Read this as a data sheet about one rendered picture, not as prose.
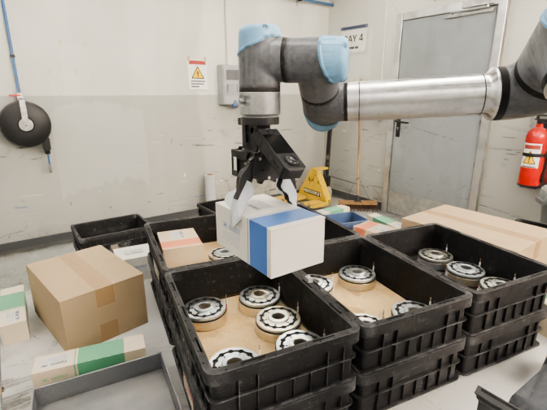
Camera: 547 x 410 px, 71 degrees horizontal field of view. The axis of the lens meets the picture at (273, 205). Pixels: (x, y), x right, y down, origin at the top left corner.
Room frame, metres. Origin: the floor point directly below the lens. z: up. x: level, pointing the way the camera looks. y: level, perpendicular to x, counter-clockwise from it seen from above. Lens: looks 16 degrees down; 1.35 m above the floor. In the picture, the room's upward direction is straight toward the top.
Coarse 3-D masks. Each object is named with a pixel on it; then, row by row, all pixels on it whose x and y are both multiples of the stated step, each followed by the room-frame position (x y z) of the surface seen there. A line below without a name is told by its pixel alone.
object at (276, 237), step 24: (216, 216) 0.76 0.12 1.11; (264, 216) 0.66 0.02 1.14; (288, 216) 0.66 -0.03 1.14; (312, 216) 0.66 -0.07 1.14; (240, 240) 0.68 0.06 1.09; (264, 240) 0.61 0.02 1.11; (288, 240) 0.61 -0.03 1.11; (312, 240) 0.65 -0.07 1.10; (264, 264) 0.61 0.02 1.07; (288, 264) 0.61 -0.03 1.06; (312, 264) 0.65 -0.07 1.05
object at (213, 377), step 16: (176, 272) 0.86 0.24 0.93; (176, 288) 0.77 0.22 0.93; (176, 304) 0.71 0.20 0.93; (192, 336) 0.60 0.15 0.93; (336, 336) 0.60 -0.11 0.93; (352, 336) 0.61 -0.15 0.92; (192, 352) 0.58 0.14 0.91; (272, 352) 0.55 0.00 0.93; (288, 352) 0.55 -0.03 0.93; (304, 352) 0.57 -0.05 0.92; (320, 352) 0.58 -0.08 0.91; (208, 368) 0.51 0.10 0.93; (224, 368) 0.51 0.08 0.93; (240, 368) 0.52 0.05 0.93; (256, 368) 0.53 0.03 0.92; (272, 368) 0.54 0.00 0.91; (208, 384) 0.50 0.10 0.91; (224, 384) 0.50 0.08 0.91
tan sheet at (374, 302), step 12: (324, 276) 1.03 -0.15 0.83; (336, 276) 1.03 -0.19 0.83; (336, 288) 0.96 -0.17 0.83; (384, 288) 0.96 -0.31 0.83; (348, 300) 0.89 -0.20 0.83; (360, 300) 0.89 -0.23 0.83; (372, 300) 0.89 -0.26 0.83; (384, 300) 0.89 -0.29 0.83; (396, 300) 0.89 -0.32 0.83; (360, 312) 0.83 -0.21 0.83; (372, 312) 0.83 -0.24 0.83; (384, 312) 0.83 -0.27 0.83
